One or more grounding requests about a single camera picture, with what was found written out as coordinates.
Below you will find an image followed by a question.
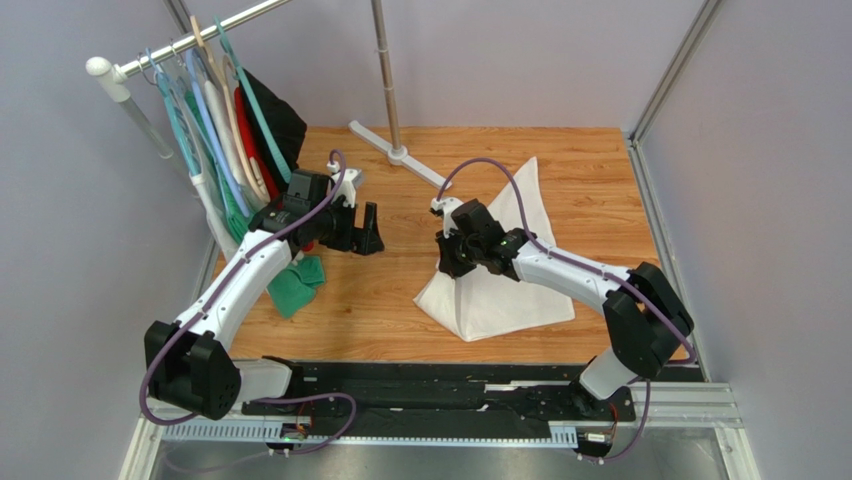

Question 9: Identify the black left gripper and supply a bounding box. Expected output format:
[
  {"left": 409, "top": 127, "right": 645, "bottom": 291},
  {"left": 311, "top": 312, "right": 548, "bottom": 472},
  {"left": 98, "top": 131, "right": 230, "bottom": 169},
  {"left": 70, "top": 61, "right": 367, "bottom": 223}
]
[{"left": 310, "top": 197, "right": 384, "bottom": 256}]

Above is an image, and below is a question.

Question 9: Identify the white cloth napkin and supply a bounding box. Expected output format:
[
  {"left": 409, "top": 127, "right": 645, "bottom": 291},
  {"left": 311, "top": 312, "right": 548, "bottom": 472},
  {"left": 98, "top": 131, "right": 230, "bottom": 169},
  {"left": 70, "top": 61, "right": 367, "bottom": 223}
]
[{"left": 413, "top": 157, "right": 576, "bottom": 342}]

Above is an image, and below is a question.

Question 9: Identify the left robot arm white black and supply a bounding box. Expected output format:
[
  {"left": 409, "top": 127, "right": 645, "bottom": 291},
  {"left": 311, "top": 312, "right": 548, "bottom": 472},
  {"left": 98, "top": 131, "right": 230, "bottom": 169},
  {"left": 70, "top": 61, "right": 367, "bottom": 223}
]
[{"left": 139, "top": 162, "right": 384, "bottom": 420}]

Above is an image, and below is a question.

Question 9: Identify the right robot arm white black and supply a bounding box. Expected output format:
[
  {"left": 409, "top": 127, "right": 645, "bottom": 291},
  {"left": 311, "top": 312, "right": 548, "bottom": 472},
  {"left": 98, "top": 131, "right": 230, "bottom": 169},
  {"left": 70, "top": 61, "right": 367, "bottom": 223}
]
[{"left": 430, "top": 197, "right": 694, "bottom": 400}]

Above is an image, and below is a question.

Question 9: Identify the green hanging garment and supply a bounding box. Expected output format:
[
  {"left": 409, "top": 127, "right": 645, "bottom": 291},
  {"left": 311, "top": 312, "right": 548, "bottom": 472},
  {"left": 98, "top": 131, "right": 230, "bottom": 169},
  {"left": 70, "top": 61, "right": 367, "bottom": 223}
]
[{"left": 203, "top": 83, "right": 325, "bottom": 318}]

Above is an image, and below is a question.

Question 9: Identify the red hanging garment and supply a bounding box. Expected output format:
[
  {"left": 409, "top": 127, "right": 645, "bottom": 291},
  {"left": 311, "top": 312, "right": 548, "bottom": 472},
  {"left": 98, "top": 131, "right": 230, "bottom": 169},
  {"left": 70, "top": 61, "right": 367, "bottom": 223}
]
[{"left": 234, "top": 86, "right": 308, "bottom": 200}]

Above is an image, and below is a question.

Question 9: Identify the white hanging garment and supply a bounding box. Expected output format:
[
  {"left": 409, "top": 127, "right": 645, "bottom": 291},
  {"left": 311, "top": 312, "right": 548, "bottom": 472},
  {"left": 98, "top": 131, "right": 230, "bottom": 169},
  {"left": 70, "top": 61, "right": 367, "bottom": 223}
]
[{"left": 159, "top": 56, "right": 268, "bottom": 268}]

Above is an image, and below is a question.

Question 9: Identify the black hanging garment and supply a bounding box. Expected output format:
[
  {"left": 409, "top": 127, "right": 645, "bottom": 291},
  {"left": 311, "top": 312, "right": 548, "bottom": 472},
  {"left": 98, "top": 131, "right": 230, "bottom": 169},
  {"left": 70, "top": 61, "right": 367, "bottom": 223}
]
[{"left": 240, "top": 69, "right": 307, "bottom": 196}]

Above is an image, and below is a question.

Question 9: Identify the blue plastic hanger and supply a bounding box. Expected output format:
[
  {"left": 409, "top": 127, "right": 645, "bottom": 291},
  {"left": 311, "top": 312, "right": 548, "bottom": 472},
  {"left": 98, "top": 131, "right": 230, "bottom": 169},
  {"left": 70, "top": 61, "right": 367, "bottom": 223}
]
[{"left": 184, "top": 47, "right": 251, "bottom": 218}]

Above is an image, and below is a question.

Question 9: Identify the light teal plastic hanger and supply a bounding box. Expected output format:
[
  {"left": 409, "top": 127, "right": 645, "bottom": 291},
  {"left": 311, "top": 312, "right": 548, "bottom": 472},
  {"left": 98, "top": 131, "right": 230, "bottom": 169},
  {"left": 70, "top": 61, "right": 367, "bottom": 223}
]
[{"left": 145, "top": 48, "right": 201, "bottom": 177}]

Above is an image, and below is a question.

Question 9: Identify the wooden hanger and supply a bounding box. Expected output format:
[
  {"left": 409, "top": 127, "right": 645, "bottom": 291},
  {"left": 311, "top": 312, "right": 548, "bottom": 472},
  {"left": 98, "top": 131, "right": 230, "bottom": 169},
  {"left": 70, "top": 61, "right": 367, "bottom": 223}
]
[{"left": 190, "top": 16, "right": 269, "bottom": 210}]

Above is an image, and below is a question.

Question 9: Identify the white clothes rack stand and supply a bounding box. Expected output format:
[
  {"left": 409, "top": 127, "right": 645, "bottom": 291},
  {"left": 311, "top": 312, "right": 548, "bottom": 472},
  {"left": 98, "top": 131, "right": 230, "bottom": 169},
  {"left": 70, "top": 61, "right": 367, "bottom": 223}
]
[{"left": 85, "top": 1, "right": 452, "bottom": 190}]

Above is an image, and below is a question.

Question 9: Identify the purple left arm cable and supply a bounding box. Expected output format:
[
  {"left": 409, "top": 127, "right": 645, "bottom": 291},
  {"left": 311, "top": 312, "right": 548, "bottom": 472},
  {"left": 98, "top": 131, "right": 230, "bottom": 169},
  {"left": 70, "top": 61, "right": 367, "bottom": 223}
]
[{"left": 138, "top": 149, "right": 357, "bottom": 461}]

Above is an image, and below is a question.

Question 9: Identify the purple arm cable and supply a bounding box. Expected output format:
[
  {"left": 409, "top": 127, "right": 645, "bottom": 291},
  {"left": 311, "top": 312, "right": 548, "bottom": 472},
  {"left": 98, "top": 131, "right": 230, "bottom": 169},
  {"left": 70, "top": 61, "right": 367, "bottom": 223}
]
[
  {"left": 435, "top": 157, "right": 698, "bottom": 465},
  {"left": 138, "top": 149, "right": 357, "bottom": 461}
]

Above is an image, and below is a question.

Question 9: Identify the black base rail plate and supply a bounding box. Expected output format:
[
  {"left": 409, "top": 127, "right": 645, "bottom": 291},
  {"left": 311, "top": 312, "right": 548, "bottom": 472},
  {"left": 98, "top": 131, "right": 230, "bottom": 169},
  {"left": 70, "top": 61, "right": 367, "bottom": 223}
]
[{"left": 241, "top": 362, "right": 644, "bottom": 438}]

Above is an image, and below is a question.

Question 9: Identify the aluminium frame rail right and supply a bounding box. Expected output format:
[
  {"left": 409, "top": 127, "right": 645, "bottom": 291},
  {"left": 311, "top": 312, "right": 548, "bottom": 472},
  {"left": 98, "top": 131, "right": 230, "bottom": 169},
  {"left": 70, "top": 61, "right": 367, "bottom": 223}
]
[{"left": 625, "top": 0, "right": 727, "bottom": 364}]

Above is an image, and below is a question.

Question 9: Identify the aluminium frame rail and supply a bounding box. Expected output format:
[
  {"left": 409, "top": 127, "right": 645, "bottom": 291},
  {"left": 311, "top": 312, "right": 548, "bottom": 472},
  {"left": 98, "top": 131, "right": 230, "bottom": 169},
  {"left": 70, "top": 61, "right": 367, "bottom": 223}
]
[
  {"left": 117, "top": 239, "right": 219, "bottom": 479},
  {"left": 625, "top": 0, "right": 727, "bottom": 364}
]

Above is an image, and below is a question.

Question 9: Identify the white slotted cable duct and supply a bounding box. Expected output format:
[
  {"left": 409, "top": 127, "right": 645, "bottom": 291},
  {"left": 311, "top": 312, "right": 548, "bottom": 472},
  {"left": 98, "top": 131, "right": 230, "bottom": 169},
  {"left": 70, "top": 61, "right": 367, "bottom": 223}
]
[{"left": 162, "top": 418, "right": 579, "bottom": 449}]

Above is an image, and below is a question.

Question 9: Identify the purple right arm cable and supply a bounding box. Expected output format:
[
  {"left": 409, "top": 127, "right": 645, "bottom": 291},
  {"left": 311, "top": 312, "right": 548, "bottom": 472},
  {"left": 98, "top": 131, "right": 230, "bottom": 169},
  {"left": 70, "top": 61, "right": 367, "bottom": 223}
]
[{"left": 435, "top": 157, "right": 698, "bottom": 465}]

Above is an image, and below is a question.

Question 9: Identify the aluminium frame rail left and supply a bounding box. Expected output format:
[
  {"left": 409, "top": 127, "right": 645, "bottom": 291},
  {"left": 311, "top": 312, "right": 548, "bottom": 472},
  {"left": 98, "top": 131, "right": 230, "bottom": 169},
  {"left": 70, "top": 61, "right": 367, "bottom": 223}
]
[{"left": 117, "top": 239, "right": 219, "bottom": 479}]

